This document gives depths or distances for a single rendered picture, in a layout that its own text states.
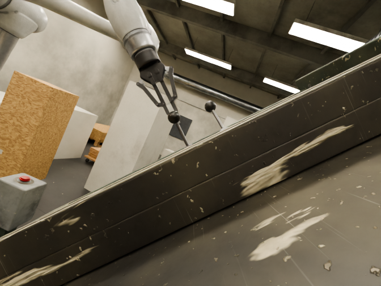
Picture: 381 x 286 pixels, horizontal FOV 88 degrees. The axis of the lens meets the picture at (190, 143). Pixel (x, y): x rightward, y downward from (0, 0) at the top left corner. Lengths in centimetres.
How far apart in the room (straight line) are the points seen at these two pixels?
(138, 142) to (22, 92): 136
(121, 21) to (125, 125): 243
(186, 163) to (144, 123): 272
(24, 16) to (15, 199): 73
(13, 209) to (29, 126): 166
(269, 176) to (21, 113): 260
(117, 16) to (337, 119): 62
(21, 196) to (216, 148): 91
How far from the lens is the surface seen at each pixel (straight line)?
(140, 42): 66
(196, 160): 20
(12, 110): 275
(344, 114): 25
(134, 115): 300
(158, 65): 66
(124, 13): 70
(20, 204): 104
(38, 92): 260
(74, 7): 91
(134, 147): 295
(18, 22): 115
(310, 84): 93
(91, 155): 455
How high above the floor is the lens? 139
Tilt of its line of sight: 2 degrees down
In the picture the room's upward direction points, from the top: 24 degrees clockwise
